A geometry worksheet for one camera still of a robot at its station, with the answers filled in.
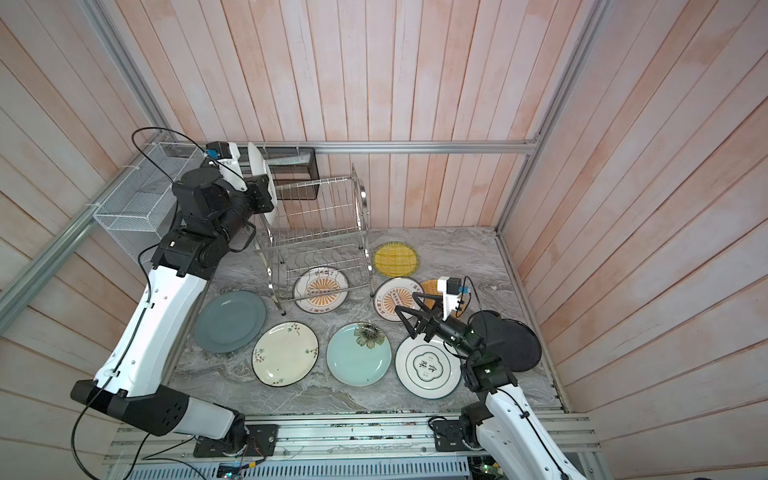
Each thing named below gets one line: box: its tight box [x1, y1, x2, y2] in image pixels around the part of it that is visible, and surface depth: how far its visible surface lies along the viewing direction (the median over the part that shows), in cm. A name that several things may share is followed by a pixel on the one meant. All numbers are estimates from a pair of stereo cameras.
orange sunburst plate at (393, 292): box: [373, 277, 425, 322], surface depth 103 cm
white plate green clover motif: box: [395, 333, 463, 400], surface depth 86 cm
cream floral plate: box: [251, 321, 320, 387], surface depth 89 cm
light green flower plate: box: [326, 322, 393, 387], surface depth 90 cm
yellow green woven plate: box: [373, 241, 420, 277], surface depth 113 cm
